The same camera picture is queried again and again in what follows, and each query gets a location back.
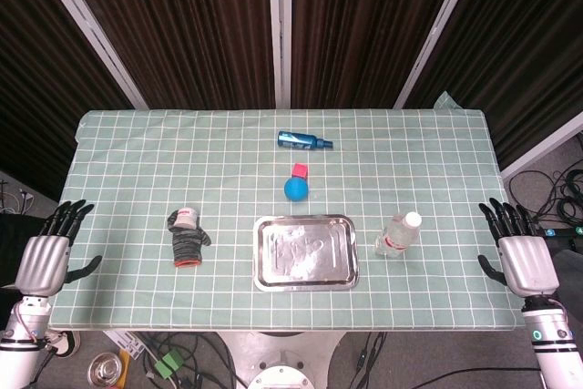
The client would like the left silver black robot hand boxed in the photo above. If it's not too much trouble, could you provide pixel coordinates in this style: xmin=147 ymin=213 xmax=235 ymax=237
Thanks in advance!
xmin=15 ymin=200 xmax=103 ymax=298

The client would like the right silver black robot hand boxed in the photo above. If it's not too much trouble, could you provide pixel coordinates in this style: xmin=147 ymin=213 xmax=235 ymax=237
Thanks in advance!
xmin=476 ymin=197 xmax=560 ymax=298

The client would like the transparent water bottle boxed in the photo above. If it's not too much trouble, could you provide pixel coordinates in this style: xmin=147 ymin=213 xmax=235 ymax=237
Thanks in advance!
xmin=374 ymin=210 xmax=424 ymax=259

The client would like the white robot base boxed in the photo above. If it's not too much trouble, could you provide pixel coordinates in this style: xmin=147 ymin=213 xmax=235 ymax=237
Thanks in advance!
xmin=218 ymin=330 xmax=348 ymax=389

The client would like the rectangular metal tray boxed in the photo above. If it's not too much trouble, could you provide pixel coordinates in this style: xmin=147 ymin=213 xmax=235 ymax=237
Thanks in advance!
xmin=252 ymin=213 xmax=360 ymax=292

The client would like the blue spray bottle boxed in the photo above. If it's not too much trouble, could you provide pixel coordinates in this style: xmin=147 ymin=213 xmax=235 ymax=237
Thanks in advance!
xmin=277 ymin=129 xmax=336 ymax=151

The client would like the black power strip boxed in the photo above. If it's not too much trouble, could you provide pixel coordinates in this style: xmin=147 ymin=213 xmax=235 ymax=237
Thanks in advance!
xmin=537 ymin=223 xmax=583 ymax=241

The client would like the white black sneaker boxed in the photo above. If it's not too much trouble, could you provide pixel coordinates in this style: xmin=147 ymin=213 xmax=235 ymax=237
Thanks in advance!
xmin=44 ymin=329 xmax=82 ymax=359

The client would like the small metal bowl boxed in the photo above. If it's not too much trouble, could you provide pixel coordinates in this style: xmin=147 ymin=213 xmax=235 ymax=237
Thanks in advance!
xmin=87 ymin=351 xmax=127 ymax=384

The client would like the green checked tablecloth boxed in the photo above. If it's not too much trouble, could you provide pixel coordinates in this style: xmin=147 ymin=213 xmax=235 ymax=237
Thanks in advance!
xmin=47 ymin=92 xmax=525 ymax=332

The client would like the grey striped knit glove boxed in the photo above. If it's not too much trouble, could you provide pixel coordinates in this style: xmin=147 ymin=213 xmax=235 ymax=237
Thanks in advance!
xmin=166 ymin=210 xmax=213 ymax=269

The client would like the white pill jar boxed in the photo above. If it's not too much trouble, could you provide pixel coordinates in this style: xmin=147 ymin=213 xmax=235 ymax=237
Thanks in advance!
xmin=175 ymin=206 xmax=200 ymax=229

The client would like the green plug connector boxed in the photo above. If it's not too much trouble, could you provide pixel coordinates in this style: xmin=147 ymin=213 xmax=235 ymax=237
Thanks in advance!
xmin=153 ymin=348 xmax=185 ymax=379

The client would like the blue ball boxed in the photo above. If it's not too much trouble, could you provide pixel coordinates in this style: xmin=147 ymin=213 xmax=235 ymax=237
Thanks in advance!
xmin=283 ymin=176 xmax=311 ymax=202

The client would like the dark brown pleated curtain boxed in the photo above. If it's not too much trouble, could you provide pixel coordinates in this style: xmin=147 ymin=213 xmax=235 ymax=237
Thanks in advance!
xmin=0 ymin=0 xmax=583 ymax=201

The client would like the white cable bundle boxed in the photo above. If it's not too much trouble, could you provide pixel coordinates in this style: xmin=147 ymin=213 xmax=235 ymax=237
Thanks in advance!
xmin=0 ymin=178 xmax=36 ymax=215

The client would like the black cable bundle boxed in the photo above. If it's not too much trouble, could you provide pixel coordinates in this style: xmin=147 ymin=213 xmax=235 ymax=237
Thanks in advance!
xmin=508 ymin=169 xmax=583 ymax=227

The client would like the white frame post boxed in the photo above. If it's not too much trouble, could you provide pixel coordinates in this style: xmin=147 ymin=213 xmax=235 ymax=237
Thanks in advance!
xmin=393 ymin=0 xmax=484 ymax=110
xmin=26 ymin=0 xmax=149 ymax=110
xmin=499 ymin=113 xmax=583 ymax=180
xmin=267 ymin=0 xmax=292 ymax=110

